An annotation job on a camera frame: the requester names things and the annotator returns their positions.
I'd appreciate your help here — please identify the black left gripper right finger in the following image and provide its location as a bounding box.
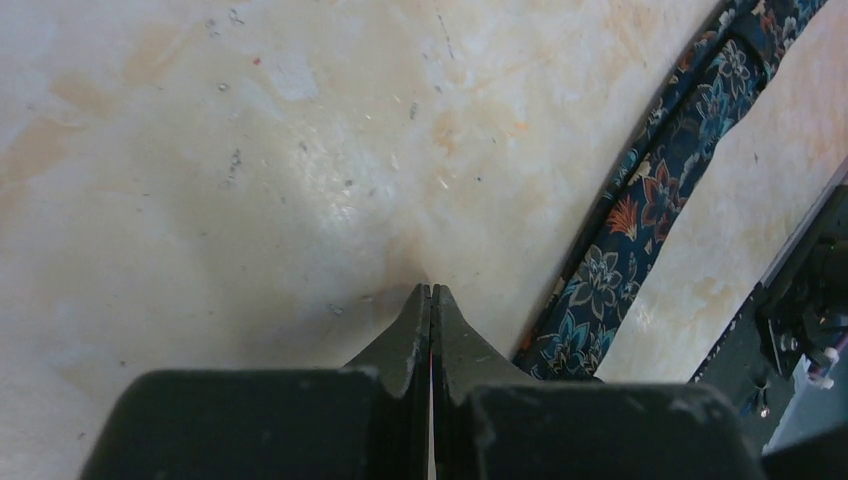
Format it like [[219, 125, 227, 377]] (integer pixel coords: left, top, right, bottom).
[[431, 285, 765, 479]]

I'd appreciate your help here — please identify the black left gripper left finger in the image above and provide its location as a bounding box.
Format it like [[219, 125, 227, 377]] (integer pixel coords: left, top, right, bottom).
[[81, 285, 431, 479]]

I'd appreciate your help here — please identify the navy floral tie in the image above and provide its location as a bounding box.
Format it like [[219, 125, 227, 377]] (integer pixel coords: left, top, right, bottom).
[[513, 0, 823, 381]]

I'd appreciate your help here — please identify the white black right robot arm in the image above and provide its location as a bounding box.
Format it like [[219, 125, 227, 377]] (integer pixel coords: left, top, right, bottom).
[[756, 185, 847, 380]]

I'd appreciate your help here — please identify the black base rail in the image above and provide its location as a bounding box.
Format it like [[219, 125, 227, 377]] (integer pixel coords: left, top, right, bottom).
[[690, 283, 794, 449]]

